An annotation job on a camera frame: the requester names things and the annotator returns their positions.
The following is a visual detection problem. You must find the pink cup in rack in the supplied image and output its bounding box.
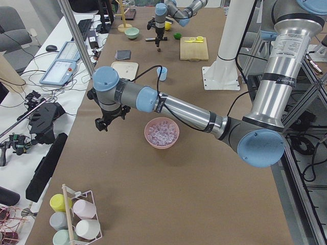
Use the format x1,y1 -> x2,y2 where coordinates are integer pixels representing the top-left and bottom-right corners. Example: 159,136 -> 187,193
73,200 -> 97,219

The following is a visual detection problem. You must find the white wire cup rack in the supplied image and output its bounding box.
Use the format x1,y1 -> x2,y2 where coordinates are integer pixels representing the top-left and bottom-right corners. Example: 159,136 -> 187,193
62,184 -> 103,244

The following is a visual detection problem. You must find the teach pendant far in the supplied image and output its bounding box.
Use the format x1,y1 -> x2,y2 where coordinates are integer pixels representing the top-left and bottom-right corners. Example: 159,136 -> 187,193
57,41 -> 81,61

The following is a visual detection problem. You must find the green lime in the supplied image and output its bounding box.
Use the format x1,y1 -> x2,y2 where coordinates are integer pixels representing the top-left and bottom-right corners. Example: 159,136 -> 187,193
173,33 -> 181,40

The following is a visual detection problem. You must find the grey office chair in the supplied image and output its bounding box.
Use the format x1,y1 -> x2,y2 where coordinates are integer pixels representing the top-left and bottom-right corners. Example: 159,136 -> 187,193
1,6 -> 40,74

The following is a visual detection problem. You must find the pile of clear ice cubes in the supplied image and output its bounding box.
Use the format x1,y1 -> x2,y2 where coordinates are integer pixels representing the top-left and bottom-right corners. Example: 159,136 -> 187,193
146,121 -> 178,146

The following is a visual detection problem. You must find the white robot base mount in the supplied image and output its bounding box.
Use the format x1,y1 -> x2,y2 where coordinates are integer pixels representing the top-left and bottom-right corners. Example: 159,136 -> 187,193
202,0 -> 255,90

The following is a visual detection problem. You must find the light blue plastic cup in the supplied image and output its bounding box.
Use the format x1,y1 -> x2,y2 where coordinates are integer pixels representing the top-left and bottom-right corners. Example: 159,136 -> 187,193
156,66 -> 168,81

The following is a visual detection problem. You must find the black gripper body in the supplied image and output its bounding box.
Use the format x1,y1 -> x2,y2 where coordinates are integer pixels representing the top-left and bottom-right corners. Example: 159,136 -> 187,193
147,18 -> 165,39
87,88 -> 131,125

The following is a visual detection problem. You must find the aluminium frame post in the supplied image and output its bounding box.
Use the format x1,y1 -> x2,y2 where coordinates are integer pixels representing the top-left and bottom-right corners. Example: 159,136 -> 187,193
57,0 -> 95,78

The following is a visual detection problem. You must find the dark tray at back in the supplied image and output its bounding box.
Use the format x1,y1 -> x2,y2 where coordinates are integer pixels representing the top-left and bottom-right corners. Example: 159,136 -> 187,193
125,9 -> 136,20

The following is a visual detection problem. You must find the white cup in rack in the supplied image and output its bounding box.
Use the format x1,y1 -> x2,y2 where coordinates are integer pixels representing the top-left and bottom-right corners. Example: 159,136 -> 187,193
75,219 -> 100,240

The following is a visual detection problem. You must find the yellow plastic knife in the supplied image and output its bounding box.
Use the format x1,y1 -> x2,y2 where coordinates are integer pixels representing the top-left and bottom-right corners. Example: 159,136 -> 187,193
184,40 -> 204,43

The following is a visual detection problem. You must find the yellow lemon lower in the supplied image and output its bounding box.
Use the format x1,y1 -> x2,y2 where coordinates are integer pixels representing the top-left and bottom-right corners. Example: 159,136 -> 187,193
165,22 -> 171,31

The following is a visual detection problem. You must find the wooden mug tree stand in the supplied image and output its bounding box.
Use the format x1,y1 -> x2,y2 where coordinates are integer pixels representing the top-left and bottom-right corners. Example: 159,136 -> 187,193
114,0 -> 132,33

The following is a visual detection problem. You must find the black keyboard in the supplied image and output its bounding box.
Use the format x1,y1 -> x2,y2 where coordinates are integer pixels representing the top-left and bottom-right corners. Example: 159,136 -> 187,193
78,19 -> 92,41

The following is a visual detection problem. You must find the yellow cup in rack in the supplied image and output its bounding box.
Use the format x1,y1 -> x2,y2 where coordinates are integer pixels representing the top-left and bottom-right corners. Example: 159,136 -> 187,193
49,194 -> 65,212

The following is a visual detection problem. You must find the green cup in rack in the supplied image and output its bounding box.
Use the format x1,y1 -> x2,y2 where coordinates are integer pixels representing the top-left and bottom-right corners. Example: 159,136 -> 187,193
52,229 -> 71,245

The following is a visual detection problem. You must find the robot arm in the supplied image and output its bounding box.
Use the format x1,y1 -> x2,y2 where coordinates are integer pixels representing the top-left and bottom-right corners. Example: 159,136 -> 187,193
87,1 -> 326,167
147,0 -> 208,47

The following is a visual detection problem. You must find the grey folded cloth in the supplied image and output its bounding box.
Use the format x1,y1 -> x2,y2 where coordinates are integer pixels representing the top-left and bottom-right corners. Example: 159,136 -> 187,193
115,50 -> 131,60

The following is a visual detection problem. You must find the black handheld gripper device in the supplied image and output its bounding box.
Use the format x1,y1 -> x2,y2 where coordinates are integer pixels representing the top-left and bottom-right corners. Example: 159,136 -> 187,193
29,102 -> 65,144

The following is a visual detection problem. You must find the pink bowl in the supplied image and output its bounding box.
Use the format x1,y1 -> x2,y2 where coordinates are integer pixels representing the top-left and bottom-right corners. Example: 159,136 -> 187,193
144,117 -> 180,149

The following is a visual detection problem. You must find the black long bar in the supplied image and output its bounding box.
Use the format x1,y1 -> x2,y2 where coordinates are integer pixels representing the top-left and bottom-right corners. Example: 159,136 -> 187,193
26,133 -> 68,203

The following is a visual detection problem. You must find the grey cup in rack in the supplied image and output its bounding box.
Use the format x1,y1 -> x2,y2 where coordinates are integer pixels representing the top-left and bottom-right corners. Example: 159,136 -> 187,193
49,212 -> 68,231

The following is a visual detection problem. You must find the black computer mouse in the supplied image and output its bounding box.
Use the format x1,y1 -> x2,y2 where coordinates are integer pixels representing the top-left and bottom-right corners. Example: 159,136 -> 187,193
45,45 -> 58,52

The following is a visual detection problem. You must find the green bowl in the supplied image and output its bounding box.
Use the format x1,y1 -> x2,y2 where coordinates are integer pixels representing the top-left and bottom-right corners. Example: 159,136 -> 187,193
124,27 -> 139,40

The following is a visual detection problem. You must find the teach pendant near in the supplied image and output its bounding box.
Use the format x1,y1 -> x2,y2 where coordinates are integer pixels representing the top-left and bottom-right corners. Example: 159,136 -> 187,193
40,60 -> 77,86

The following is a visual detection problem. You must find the cream rabbit serving tray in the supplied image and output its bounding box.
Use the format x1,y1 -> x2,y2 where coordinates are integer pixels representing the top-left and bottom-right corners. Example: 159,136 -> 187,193
111,61 -> 138,81

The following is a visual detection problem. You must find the wooden cutting board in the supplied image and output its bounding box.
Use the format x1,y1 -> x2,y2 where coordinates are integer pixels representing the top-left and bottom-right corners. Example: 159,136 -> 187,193
180,37 -> 209,61

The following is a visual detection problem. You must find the teach pendant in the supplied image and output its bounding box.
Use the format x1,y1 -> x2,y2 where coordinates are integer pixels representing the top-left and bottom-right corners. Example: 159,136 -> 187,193
57,41 -> 81,61
40,60 -> 77,86

